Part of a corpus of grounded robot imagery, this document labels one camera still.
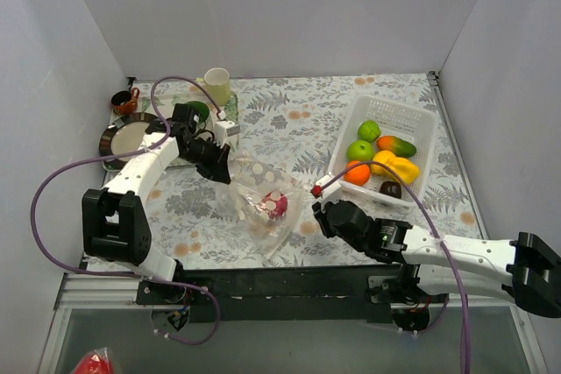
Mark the fake orange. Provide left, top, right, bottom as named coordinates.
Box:
left=344, top=160, right=371, bottom=186

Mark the clear zip top bag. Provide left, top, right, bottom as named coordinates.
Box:
left=216, top=152, right=304, bottom=258

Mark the dark purple fake fruit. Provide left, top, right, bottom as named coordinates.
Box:
left=379, top=180, right=402, bottom=199

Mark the green fake apple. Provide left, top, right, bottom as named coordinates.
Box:
left=346, top=139, right=375, bottom=162

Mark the fake lemon yellow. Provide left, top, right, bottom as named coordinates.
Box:
left=371, top=150, right=396, bottom=175

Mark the yellow fake bell pepper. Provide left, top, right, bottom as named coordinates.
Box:
left=387, top=157, right=420, bottom=184

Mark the green fake bell pepper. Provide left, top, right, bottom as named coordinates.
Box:
left=357, top=120, right=381, bottom=144

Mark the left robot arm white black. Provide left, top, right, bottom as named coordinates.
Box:
left=82, top=103, right=239, bottom=304

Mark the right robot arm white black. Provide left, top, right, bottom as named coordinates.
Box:
left=312, top=201, right=560, bottom=318

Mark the red fake apple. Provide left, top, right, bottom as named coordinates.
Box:
left=261, top=190, right=288, bottom=220

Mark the red object in bag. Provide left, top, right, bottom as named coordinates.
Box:
left=71, top=349, right=116, bottom=374

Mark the floral table mat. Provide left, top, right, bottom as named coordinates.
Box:
left=85, top=74, right=490, bottom=270

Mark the green interior floral mug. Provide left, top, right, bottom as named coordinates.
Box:
left=187, top=101, right=209, bottom=123

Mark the leaf pattern serving tray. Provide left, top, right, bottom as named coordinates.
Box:
left=99, top=87, right=239, bottom=172

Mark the cream ceramic mug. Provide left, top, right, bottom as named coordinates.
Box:
left=196, top=67, right=231, bottom=106

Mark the striped rim plate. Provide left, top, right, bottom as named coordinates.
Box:
left=98, top=112, right=165, bottom=157

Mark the small brown red cup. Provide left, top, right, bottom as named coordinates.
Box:
left=110, top=88, right=140, bottom=116

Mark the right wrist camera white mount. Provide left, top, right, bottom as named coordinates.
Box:
left=310, top=175, right=343, bottom=204

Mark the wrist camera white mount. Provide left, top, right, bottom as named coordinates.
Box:
left=310, top=175, right=343, bottom=204
left=213, top=110, right=240, bottom=146

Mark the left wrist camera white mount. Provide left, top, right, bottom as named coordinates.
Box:
left=213, top=110, right=240, bottom=146

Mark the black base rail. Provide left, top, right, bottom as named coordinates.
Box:
left=136, top=264, right=444, bottom=323

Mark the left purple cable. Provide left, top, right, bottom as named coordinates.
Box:
left=30, top=75, right=221, bottom=345

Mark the aluminium frame rail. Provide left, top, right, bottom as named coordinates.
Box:
left=39, top=274, right=548, bottom=373

